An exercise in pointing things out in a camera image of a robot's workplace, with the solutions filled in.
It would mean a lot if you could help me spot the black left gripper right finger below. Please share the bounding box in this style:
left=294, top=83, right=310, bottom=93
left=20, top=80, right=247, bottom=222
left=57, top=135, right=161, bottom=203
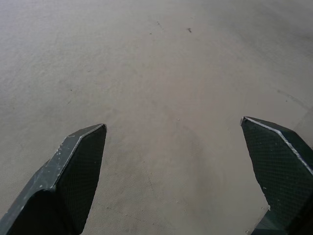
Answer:
left=240, top=116, right=313, bottom=235

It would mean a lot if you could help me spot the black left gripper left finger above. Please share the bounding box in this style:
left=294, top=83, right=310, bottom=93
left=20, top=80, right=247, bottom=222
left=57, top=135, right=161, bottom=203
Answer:
left=0, top=123, right=108, bottom=235

